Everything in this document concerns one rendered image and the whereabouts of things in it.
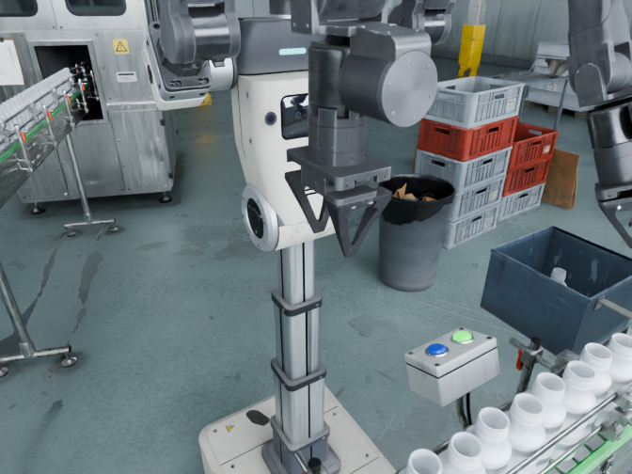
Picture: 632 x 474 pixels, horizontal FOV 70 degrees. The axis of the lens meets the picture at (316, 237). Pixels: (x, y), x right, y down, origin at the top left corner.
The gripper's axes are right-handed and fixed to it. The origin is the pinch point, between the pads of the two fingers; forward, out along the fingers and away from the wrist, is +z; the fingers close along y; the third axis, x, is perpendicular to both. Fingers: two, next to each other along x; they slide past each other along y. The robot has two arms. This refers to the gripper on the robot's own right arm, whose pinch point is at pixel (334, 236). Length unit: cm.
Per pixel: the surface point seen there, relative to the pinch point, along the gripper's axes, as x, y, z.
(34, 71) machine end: -17, -370, 26
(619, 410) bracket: 39, 20, 31
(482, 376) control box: 28.3, 3.9, 32.4
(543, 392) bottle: 25.0, 15.1, 24.0
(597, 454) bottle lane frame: 38, 20, 40
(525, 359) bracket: 38, 5, 33
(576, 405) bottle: 30.4, 17.5, 27.4
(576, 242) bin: 115, -29, 46
